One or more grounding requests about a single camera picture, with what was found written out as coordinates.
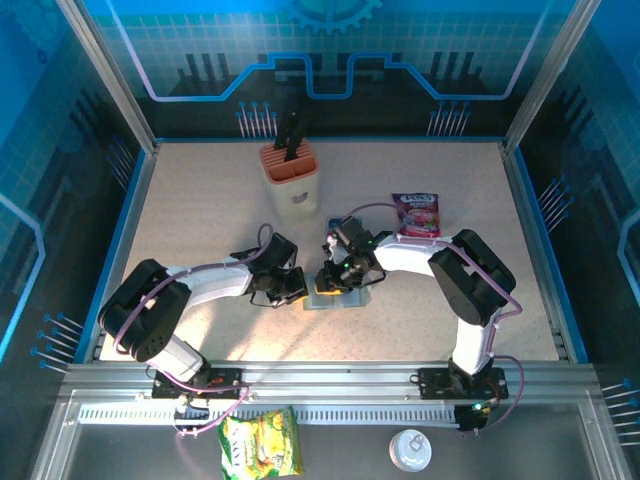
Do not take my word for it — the green card holder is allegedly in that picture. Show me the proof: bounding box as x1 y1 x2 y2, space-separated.
302 288 372 312

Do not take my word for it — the purple candy bag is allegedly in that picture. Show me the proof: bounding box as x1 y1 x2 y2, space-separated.
390 192 442 239

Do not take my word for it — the beige knife block orange top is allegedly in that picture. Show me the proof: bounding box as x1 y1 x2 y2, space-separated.
258 139 321 225

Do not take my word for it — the yellow candy bag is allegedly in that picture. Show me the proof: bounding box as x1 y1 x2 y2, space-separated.
218 406 305 479

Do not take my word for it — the silver tin can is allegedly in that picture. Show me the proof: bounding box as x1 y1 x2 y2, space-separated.
388 429 433 472

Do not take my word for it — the black control box green light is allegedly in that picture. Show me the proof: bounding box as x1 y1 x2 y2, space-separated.
457 402 494 434

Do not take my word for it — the aluminium front rail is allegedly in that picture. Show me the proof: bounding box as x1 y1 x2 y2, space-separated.
59 360 601 401

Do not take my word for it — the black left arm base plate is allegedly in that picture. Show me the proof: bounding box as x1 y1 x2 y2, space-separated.
151 367 252 401

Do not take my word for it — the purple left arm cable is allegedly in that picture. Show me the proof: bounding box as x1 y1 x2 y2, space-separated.
112 222 275 480

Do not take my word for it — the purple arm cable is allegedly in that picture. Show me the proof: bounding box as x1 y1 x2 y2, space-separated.
339 201 526 431
112 222 275 480

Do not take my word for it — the white slotted cable duct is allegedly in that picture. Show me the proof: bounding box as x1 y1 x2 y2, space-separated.
77 404 460 427

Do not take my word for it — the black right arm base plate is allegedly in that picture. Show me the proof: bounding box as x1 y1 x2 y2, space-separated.
417 367 510 401

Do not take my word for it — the black knife handle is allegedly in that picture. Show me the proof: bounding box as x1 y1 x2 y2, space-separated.
273 106 301 151
284 113 312 163

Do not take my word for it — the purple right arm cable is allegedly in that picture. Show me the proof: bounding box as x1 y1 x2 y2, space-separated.
339 201 526 431

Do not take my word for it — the aluminium frame post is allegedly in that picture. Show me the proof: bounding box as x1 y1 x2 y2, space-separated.
56 0 160 154
502 0 602 154

